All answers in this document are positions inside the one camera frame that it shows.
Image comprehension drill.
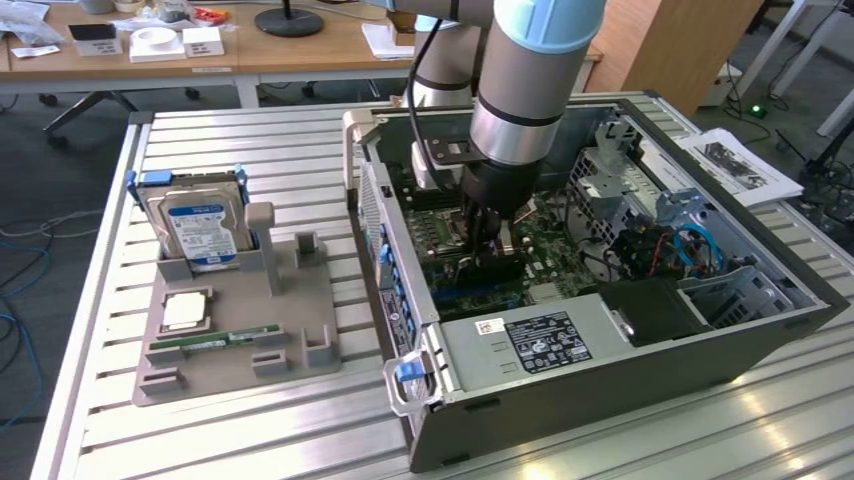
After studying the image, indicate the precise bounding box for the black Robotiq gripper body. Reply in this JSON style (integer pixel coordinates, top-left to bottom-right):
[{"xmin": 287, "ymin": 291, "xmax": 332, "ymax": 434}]
[{"xmin": 459, "ymin": 160, "xmax": 543, "ymax": 222}]

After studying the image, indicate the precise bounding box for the black low-profile graphics card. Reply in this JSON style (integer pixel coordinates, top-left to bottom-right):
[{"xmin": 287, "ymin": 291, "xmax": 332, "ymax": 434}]
[{"xmin": 432, "ymin": 249, "xmax": 527, "ymax": 297}]

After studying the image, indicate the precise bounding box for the CPU socket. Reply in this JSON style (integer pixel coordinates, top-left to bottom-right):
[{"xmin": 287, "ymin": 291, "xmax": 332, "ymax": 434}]
[{"xmin": 444, "ymin": 205, "xmax": 475, "ymax": 241}]

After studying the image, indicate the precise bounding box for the green motherboard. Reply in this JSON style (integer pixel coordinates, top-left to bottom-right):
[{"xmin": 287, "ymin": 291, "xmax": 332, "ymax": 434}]
[{"xmin": 391, "ymin": 169, "xmax": 606, "ymax": 324}]

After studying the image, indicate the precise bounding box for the silver chipset heatsink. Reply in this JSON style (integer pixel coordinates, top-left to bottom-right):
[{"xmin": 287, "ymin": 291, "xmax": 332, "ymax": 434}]
[{"xmin": 528, "ymin": 283, "xmax": 570, "ymax": 307}]

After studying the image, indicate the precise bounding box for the blue slot latch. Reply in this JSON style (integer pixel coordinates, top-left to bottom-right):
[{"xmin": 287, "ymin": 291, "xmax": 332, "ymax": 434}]
[{"xmin": 375, "ymin": 223, "xmax": 394, "ymax": 267}]

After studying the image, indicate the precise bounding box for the silver perforated drive cage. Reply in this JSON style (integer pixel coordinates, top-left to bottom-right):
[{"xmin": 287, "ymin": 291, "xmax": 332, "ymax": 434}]
[{"xmin": 564, "ymin": 144, "xmax": 673, "ymax": 251}]

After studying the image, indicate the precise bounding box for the grey power supply unit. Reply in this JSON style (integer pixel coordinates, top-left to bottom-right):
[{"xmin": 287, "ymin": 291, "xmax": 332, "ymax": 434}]
[{"xmin": 436, "ymin": 293, "xmax": 634, "ymax": 396}]

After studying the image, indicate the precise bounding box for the white papers pile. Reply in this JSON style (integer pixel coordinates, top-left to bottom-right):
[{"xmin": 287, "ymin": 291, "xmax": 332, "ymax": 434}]
[{"xmin": 360, "ymin": 22, "xmax": 419, "ymax": 61}]

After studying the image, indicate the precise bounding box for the open grey PC case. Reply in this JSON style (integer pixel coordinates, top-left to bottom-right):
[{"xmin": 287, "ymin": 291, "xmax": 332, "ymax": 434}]
[{"xmin": 342, "ymin": 97, "xmax": 853, "ymax": 474}]

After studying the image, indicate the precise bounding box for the stack of printed papers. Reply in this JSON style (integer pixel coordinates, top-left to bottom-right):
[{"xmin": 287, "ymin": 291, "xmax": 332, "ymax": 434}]
[{"xmin": 671, "ymin": 127, "xmax": 807, "ymax": 209}]

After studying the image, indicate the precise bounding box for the silver disk bay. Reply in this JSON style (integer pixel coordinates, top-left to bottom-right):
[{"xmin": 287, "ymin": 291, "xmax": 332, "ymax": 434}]
[{"xmin": 677, "ymin": 264, "xmax": 795, "ymax": 331}]

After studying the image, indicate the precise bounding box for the brown cardboard box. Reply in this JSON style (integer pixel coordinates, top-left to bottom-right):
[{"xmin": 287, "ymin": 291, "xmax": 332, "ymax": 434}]
[{"xmin": 386, "ymin": 7, "xmax": 419, "ymax": 36}]

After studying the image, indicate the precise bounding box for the grey plastic parts rack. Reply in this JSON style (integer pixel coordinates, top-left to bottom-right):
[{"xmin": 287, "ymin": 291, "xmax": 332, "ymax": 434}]
[{"xmin": 131, "ymin": 201, "xmax": 343, "ymax": 409}]

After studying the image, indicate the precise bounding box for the wooden cabinet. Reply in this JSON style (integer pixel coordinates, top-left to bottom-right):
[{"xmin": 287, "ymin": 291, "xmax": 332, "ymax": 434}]
[{"xmin": 584, "ymin": 0, "xmax": 767, "ymax": 117}]

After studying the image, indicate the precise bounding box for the hard disk in blue caddy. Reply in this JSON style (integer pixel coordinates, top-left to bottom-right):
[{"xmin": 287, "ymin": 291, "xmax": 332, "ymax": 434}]
[{"xmin": 124, "ymin": 167, "xmax": 259, "ymax": 274}]

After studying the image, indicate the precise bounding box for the black round lamp base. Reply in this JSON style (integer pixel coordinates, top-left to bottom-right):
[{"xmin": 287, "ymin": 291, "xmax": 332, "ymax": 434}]
[{"xmin": 254, "ymin": 0, "xmax": 327, "ymax": 38}]

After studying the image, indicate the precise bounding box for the silver CPU chip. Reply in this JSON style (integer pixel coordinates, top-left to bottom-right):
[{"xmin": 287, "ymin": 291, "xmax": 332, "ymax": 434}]
[{"xmin": 159, "ymin": 293, "xmax": 212, "ymax": 332}]

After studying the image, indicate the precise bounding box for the green RAM stick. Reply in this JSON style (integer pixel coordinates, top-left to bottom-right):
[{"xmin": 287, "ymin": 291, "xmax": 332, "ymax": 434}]
[{"xmin": 147, "ymin": 327, "xmax": 279, "ymax": 351}]

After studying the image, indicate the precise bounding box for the white cube box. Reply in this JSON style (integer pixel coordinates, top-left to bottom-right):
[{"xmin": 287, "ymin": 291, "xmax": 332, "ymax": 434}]
[{"xmin": 180, "ymin": 25, "xmax": 226, "ymax": 59}]

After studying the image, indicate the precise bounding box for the flat white box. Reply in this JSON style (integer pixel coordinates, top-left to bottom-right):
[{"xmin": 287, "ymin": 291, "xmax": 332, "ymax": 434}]
[{"xmin": 128, "ymin": 42, "xmax": 188, "ymax": 64}]

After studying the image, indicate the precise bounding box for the dark plastic bag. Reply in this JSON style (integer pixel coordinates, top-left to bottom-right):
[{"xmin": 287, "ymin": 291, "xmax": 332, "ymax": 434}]
[{"xmin": 149, "ymin": 0, "xmax": 195, "ymax": 24}]

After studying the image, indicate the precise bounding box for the white tape roll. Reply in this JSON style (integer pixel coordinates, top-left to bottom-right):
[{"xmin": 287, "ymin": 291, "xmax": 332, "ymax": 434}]
[{"xmin": 131, "ymin": 27, "xmax": 180, "ymax": 50}]

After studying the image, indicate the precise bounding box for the black chair base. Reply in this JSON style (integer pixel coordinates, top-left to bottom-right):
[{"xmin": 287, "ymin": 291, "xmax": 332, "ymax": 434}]
[{"xmin": 39, "ymin": 88, "xmax": 143, "ymax": 150}]

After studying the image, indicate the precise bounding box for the white box black top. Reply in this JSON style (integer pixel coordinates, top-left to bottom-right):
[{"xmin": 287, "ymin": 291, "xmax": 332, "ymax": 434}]
[{"xmin": 68, "ymin": 23, "xmax": 125, "ymax": 58}]

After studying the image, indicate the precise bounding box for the clear plastic bag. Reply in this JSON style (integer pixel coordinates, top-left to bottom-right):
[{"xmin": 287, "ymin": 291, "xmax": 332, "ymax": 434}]
[{"xmin": 0, "ymin": 0, "xmax": 68, "ymax": 46}]

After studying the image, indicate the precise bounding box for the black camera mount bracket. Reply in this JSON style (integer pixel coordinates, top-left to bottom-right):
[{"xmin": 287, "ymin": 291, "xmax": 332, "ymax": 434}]
[{"xmin": 423, "ymin": 137, "xmax": 487, "ymax": 166}]

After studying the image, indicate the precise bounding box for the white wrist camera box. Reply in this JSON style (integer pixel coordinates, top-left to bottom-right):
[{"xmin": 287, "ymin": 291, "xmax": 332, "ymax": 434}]
[{"xmin": 410, "ymin": 139, "xmax": 462, "ymax": 192}]

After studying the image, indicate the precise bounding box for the black power wire bundle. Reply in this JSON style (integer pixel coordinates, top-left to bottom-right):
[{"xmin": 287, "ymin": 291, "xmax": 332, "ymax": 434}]
[{"xmin": 607, "ymin": 228, "xmax": 670, "ymax": 280}]

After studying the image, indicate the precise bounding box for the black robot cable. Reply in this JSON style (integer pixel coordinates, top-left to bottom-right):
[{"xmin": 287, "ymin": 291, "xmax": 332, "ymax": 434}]
[{"xmin": 406, "ymin": 19, "xmax": 448, "ymax": 194}]

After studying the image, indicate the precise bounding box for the red wire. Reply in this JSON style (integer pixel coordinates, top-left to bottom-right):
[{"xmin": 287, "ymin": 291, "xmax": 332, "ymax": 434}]
[{"xmin": 657, "ymin": 232, "xmax": 677, "ymax": 274}]

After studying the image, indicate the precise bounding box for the blue data wire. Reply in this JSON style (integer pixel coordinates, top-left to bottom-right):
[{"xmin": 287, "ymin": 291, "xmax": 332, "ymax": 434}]
[{"xmin": 669, "ymin": 223, "xmax": 727, "ymax": 279}]

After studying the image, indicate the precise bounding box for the white wall box red button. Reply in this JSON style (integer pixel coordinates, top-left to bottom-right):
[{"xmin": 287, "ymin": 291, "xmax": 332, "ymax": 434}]
[{"xmin": 706, "ymin": 62, "xmax": 746, "ymax": 109}]

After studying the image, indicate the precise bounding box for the white table frame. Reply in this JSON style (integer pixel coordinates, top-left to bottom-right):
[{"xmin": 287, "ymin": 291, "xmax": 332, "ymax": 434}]
[{"xmin": 730, "ymin": 0, "xmax": 854, "ymax": 137}]

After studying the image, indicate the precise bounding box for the wooden desk white frame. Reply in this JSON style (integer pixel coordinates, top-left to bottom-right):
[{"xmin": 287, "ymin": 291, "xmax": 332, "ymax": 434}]
[{"xmin": 0, "ymin": 0, "xmax": 606, "ymax": 109}]

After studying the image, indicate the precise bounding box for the blue floor cable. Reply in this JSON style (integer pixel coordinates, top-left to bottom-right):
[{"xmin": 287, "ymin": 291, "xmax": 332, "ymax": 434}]
[{"xmin": 0, "ymin": 238, "xmax": 49, "ymax": 431}]

